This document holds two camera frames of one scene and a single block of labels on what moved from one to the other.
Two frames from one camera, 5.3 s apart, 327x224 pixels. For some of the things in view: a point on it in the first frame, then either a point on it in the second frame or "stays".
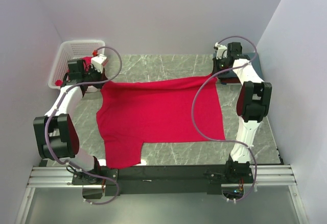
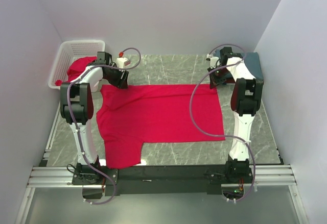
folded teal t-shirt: (255, 63) stays
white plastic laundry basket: (70, 50) stays
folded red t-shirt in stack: (230, 80) stays
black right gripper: (215, 62) → (214, 81)
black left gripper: (101, 76) → (120, 83)
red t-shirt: (130, 114) stays
